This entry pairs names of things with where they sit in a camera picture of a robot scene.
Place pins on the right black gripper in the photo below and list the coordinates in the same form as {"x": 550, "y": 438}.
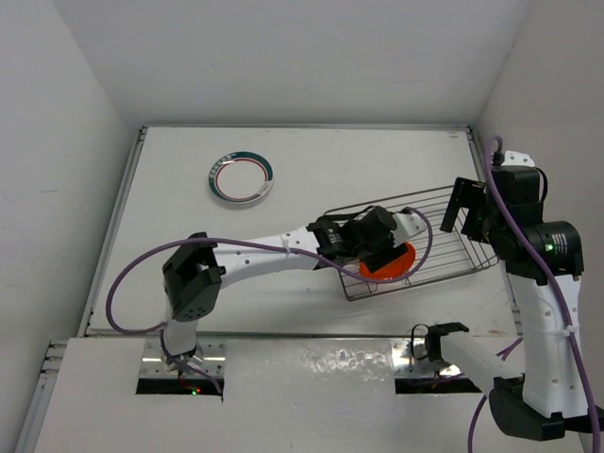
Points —
{"x": 470, "y": 193}

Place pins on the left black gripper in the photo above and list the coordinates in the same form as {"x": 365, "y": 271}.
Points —
{"x": 381, "y": 257}

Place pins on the orange plastic plate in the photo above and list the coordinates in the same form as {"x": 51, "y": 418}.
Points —
{"x": 393, "y": 269}

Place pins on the dark green rimmed plate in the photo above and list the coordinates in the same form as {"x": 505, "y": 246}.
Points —
{"x": 241, "y": 178}

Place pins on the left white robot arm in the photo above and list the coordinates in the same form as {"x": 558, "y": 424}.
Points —
{"x": 198, "y": 270}

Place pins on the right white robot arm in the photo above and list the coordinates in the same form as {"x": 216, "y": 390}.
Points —
{"x": 544, "y": 264}

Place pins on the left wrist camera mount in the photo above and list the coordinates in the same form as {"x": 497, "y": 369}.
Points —
{"x": 407, "y": 226}

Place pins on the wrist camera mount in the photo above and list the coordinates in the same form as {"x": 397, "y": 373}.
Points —
{"x": 407, "y": 226}
{"x": 515, "y": 158}

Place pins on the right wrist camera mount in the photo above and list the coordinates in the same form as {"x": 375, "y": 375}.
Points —
{"x": 515, "y": 158}

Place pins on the metal wire dish rack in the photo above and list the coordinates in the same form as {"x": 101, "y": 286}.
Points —
{"x": 451, "y": 255}

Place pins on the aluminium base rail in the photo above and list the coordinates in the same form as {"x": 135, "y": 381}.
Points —
{"x": 213, "y": 357}

